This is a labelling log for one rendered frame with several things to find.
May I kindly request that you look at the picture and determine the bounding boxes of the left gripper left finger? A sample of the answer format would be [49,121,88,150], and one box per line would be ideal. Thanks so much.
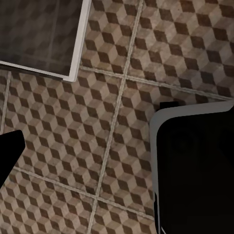
[0,130,25,188]

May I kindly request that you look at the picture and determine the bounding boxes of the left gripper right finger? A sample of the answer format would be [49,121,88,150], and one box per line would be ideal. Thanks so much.
[218,129,234,169]

